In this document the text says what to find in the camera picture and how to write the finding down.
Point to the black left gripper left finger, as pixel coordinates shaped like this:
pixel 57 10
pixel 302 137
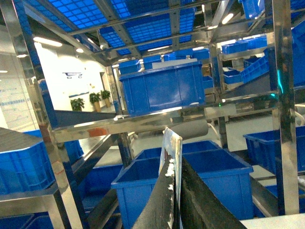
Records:
pixel 159 210

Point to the stainless steel rack post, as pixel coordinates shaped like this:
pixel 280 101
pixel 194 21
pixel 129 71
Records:
pixel 285 129

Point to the blue crate upper shelf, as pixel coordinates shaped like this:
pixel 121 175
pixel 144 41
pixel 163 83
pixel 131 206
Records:
pixel 163 88

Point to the potted green plant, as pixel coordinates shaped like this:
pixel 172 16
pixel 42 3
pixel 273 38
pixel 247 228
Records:
pixel 77 104

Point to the blue crate left on rack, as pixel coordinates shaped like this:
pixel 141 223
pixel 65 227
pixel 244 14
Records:
pixel 24 162

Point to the light blue flower gift bag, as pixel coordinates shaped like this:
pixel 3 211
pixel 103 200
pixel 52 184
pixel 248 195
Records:
pixel 172 152

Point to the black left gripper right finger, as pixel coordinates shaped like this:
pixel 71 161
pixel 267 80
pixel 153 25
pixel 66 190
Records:
pixel 199 207

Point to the blue crate below gripper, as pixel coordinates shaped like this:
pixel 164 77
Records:
pixel 225 173

